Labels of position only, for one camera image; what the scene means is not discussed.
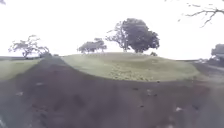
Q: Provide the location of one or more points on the large dark tree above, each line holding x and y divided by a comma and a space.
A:
140, 36

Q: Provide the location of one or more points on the small bush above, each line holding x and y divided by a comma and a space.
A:
153, 54

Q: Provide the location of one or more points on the sparse spreading tree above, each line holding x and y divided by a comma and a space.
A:
26, 46

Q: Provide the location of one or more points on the medium spreading tree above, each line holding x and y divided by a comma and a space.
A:
91, 46

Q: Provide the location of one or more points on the bare overhanging branch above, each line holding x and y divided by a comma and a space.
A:
208, 11

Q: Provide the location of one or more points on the flat grass field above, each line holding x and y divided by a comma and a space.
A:
13, 68

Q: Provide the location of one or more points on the dark asphalt path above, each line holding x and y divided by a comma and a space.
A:
83, 100

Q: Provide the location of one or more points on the grass slope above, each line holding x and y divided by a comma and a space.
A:
133, 66

